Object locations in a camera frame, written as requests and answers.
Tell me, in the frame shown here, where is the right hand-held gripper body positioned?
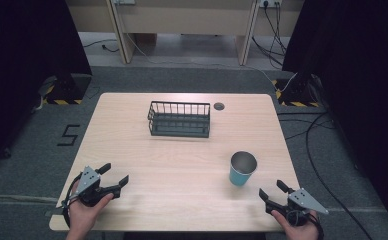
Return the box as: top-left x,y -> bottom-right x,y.
264,188 -> 330,227

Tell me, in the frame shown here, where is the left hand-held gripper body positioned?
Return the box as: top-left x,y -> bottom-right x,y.
69,165 -> 122,208

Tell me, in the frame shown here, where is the blue paper cup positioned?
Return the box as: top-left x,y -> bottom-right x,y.
228,150 -> 258,187

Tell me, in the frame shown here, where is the black wire basket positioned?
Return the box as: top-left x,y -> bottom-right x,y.
147,100 -> 212,139

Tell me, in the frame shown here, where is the person's right hand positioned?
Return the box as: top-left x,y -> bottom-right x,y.
270,209 -> 320,240

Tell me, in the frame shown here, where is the person's left hand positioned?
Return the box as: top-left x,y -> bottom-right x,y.
67,180 -> 115,240

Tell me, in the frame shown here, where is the black stand base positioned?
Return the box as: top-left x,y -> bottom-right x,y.
42,73 -> 93,106
272,73 -> 321,108

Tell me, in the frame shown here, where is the black curtain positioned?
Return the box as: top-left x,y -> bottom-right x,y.
281,0 -> 388,231
0,0 -> 93,168

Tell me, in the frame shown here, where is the beige desk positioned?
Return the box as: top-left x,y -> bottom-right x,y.
65,0 -> 306,66

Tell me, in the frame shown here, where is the right hand-held gripper cable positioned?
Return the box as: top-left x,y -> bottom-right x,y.
286,209 -> 326,240

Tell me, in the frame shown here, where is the hand-held gripper cable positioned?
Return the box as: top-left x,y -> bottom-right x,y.
286,209 -> 326,240
60,173 -> 83,231

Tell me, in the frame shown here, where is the left hand-held gripper cable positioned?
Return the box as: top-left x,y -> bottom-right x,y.
60,173 -> 83,231

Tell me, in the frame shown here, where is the black cable bundle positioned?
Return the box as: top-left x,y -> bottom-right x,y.
251,1 -> 289,71

